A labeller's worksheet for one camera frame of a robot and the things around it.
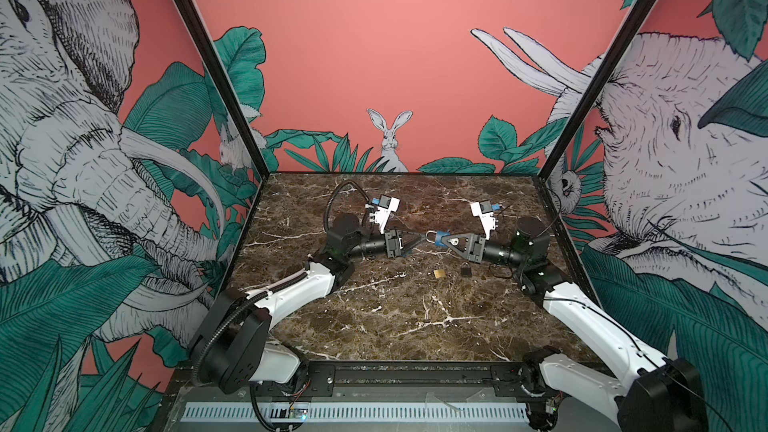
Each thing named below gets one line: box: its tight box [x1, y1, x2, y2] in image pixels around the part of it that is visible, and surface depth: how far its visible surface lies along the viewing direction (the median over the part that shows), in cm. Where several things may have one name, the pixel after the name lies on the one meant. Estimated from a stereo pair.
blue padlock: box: [425, 230, 451, 247], surface depth 72 cm
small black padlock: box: [460, 262, 472, 278], surface depth 95 cm
